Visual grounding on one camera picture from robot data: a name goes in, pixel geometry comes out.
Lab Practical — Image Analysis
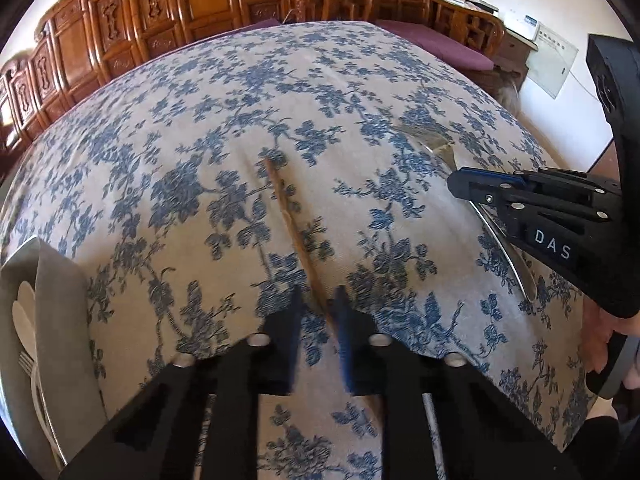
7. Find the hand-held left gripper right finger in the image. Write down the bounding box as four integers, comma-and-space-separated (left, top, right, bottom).
332, 285, 583, 480

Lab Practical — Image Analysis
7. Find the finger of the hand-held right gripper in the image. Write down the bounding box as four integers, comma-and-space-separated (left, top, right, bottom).
460, 166, 618, 193
446, 172, 612, 224

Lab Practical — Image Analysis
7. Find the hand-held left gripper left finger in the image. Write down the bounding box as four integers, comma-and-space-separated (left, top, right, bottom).
59, 284, 305, 480

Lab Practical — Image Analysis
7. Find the metal fork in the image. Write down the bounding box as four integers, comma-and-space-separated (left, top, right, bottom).
395, 122, 538, 303

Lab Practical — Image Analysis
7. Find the brown wooden chopstick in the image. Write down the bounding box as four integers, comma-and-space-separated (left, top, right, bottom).
262, 157, 386, 416

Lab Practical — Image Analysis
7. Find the grey utensil tray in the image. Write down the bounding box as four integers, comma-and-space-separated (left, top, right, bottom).
0, 235, 108, 480

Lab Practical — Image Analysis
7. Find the white round ladle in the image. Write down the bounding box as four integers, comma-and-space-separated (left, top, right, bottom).
17, 280, 38, 312

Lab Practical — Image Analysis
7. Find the white plastic fork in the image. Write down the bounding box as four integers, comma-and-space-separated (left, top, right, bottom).
18, 351, 67, 463

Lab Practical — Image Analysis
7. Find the white rice spoon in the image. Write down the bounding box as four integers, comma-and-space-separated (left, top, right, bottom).
11, 302, 37, 357

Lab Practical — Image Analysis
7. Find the person's right hand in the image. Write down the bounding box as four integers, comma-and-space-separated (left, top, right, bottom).
579, 302, 640, 376

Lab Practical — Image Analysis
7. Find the purple seat cushion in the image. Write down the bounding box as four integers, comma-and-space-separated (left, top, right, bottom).
375, 19, 496, 73

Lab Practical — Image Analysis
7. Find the carved wooden bench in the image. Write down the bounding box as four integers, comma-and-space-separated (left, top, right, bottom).
429, 0, 507, 72

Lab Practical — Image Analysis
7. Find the blue floral tablecloth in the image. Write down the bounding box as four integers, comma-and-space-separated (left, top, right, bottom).
0, 20, 596, 480

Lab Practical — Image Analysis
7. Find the white wall panel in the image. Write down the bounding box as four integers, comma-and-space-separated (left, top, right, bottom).
524, 24, 579, 99

